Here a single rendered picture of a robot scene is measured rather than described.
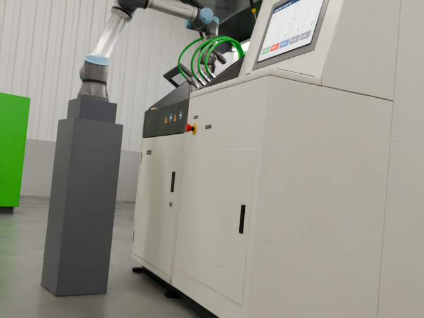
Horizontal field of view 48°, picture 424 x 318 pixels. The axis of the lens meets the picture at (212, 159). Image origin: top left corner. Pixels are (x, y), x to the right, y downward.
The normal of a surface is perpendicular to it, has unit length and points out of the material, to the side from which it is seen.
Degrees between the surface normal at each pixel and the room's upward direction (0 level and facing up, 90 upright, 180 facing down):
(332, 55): 90
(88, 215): 90
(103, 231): 90
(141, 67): 90
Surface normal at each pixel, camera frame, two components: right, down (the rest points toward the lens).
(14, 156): 0.68, 0.03
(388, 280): 0.43, 0.00
